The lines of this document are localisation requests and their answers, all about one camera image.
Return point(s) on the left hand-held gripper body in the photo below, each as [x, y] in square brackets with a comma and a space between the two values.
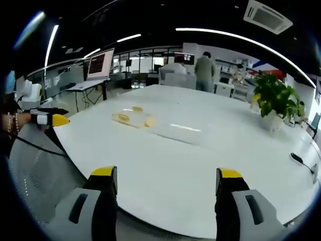
[31, 91]

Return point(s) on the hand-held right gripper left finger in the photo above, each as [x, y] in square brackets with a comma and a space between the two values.
[100, 208]

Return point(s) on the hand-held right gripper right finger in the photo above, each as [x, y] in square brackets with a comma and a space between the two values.
[233, 208]

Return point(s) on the person's left hand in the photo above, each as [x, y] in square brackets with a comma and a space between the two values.
[25, 119]

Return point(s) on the white side desk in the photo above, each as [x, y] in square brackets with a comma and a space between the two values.
[86, 85]

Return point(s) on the grey mesh office chair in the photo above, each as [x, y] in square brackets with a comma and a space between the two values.
[37, 170]

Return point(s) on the large computer monitor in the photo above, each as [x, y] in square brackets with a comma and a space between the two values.
[100, 64]

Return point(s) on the black desk microphone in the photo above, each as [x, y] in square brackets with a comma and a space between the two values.
[298, 158]

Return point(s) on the green potted plant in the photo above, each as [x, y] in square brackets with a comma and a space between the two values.
[276, 100]

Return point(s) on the dark chair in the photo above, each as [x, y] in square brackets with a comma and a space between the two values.
[315, 125]

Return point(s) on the white storage cabinet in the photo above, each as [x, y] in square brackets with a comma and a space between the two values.
[230, 91]

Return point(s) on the small background monitor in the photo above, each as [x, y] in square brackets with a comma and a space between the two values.
[189, 59]

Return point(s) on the long ceiling light strip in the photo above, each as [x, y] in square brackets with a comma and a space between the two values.
[250, 41]

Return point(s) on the ceiling air conditioner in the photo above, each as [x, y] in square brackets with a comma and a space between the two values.
[267, 16]

